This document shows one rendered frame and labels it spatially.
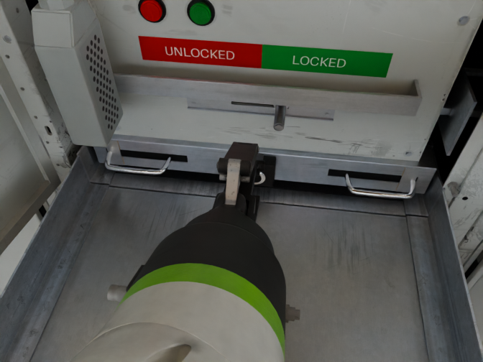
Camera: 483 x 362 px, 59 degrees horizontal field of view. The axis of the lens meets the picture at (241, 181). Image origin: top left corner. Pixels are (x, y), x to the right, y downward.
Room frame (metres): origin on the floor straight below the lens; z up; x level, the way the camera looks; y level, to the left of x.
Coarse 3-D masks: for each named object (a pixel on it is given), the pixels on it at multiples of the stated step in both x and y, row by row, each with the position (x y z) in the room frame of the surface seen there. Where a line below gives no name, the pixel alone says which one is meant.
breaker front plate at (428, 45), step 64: (128, 0) 0.50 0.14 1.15; (256, 0) 0.48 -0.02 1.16; (320, 0) 0.47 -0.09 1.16; (384, 0) 0.46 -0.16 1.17; (448, 0) 0.45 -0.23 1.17; (128, 64) 0.50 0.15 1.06; (192, 64) 0.49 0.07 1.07; (448, 64) 0.45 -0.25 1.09; (128, 128) 0.51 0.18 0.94; (192, 128) 0.49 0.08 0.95; (256, 128) 0.48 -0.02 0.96; (320, 128) 0.47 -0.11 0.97; (384, 128) 0.46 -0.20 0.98
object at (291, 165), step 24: (120, 144) 0.50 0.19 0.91; (144, 144) 0.49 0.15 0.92; (168, 144) 0.49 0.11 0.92; (192, 144) 0.49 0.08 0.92; (216, 144) 0.49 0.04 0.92; (168, 168) 0.49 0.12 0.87; (192, 168) 0.48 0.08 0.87; (216, 168) 0.48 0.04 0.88; (288, 168) 0.46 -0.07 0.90; (312, 168) 0.46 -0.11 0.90; (336, 168) 0.45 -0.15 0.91; (360, 168) 0.45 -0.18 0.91; (384, 168) 0.44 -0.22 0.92; (432, 168) 0.44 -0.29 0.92
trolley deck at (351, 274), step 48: (144, 192) 0.45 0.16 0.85; (96, 240) 0.36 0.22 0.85; (144, 240) 0.36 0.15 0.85; (288, 240) 0.36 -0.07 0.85; (336, 240) 0.36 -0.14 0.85; (384, 240) 0.36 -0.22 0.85; (96, 288) 0.28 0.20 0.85; (288, 288) 0.28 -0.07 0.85; (336, 288) 0.28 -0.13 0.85; (384, 288) 0.28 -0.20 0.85; (48, 336) 0.21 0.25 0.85; (288, 336) 0.21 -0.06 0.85; (336, 336) 0.21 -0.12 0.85; (384, 336) 0.21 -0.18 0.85
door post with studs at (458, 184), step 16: (480, 128) 0.41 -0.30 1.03; (480, 144) 0.40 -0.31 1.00; (464, 160) 0.40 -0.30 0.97; (480, 160) 0.40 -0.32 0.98; (448, 176) 0.41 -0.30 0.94; (464, 176) 0.40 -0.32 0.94; (480, 176) 0.40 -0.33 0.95; (448, 192) 0.40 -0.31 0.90; (464, 192) 0.40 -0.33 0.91; (480, 192) 0.40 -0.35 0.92; (448, 208) 0.40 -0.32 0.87; (464, 208) 0.40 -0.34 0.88; (480, 208) 0.39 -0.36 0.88; (464, 224) 0.39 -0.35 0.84
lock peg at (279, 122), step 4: (276, 108) 0.46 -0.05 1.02; (280, 108) 0.45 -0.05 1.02; (284, 108) 0.46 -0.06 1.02; (276, 112) 0.45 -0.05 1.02; (280, 112) 0.45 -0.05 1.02; (284, 112) 0.45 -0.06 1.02; (276, 116) 0.44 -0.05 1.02; (280, 116) 0.44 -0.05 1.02; (284, 116) 0.44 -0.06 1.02; (276, 120) 0.43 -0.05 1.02; (280, 120) 0.43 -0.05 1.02; (284, 120) 0.43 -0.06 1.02; (276, 124) 0.42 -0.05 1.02; (280, 124) 0.42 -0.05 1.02; (284, 124) 0.43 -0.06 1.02; (276, 128) 0.42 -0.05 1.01; (280, 128) 0.42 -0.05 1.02
